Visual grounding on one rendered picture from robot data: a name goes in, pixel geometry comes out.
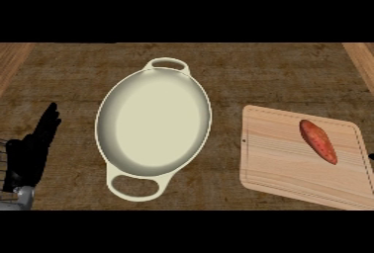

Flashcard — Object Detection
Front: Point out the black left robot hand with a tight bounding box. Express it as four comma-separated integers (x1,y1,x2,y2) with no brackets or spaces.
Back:
1,102,62,194

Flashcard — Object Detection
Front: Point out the orange sweet potato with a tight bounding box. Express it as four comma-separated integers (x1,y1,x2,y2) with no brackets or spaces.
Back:
298,119,338,166

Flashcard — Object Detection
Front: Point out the pale wooden cutting board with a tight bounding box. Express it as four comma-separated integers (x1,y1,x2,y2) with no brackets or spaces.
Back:
238,104,374,211

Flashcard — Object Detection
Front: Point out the cream oval pot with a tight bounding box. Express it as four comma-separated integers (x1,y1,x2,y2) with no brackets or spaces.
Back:
93,56,212,203

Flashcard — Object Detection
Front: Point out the brown woven placemat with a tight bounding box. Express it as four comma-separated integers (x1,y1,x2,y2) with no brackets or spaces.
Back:
0,42,374,211

